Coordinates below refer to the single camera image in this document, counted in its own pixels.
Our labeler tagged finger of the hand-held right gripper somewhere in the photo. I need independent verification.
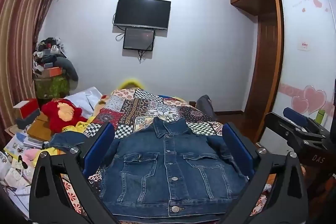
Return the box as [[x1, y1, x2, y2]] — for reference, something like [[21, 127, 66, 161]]
[[283, 107, 310, 127], [263, 112, 331, 148]]

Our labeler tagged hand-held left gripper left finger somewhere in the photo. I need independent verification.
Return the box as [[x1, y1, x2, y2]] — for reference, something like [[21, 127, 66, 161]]
[[29, 122, 119, 224]]

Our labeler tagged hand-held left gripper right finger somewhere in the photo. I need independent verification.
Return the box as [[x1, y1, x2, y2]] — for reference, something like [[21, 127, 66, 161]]
[[220, 122, 309, 224]]

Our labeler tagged blue denim jacket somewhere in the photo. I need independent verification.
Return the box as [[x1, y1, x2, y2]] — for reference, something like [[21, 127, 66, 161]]
[[43, 116, 250, 222]]

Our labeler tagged green bottle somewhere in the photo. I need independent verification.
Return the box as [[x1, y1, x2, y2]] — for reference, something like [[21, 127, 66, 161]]
[[316, 109, 326, 125]]

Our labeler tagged yellow cloth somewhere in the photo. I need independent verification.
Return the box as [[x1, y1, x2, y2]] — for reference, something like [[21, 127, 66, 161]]
[[62, 119, 92, 133]]

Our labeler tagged wooden wardrobe with white door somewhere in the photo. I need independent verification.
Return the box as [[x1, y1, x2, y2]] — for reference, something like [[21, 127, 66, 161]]
[[259, 0, 336, 146]]

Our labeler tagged red plush toy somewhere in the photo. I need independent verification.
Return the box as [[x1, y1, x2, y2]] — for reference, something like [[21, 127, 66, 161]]
[[41, 98, 87, 134]]

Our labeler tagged white pillow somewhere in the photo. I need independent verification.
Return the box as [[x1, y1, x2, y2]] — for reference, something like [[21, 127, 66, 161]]
[[64, 87, 103, 111]]

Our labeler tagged patchwork printed blanket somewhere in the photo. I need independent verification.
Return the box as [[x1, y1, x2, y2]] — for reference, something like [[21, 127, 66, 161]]
[[62, 88, 271, 224]]

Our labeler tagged brown cardboard box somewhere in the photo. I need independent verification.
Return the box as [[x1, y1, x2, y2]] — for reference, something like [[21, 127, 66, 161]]
[[26, 111, 54, 142]]

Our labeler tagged pink cloth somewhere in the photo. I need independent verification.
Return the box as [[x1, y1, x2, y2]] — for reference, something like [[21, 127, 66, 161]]
[[25, 149, 40, 167]]

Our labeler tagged yellow plush item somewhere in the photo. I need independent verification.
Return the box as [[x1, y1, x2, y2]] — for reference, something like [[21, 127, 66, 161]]
[[118, 78, 145, 89]]

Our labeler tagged pile of books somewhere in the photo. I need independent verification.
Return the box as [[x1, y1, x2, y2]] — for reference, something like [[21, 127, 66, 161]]
[[3, 132, 44, 156]]

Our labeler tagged green patterned cloth cover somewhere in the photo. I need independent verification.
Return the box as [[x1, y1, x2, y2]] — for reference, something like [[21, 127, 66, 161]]
[[34, 76, 71, 98]]

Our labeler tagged red and white box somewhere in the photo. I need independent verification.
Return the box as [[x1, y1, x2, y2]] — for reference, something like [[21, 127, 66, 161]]
[[13, 98, 40, 119]]

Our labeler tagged white power strip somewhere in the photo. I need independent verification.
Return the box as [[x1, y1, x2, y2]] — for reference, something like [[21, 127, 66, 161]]
[[10, 158, 29, 170]]

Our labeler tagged orange box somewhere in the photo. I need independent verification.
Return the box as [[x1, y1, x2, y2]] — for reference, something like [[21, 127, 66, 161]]
[[41, 67, 63, 78]]

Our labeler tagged pile of mixed clutter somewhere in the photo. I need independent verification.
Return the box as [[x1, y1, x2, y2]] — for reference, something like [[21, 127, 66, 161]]
[[33, 37, 66, 75]]

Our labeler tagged striped brown curtain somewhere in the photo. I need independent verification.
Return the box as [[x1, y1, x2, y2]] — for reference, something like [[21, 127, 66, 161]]
[[0, 0, 66, 140]]

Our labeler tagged wooden wardrobe frame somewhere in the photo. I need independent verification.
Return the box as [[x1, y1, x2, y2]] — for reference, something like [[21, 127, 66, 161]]
[[243, 0, 284, 115]]

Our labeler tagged small black wall monitor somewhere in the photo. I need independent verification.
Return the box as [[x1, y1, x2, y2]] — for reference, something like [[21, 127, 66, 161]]
[[123, 27, 156, 52]]

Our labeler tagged black wall television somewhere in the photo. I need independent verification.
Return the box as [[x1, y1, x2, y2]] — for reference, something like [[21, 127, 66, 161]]
[[113, 0, 172, 30]]

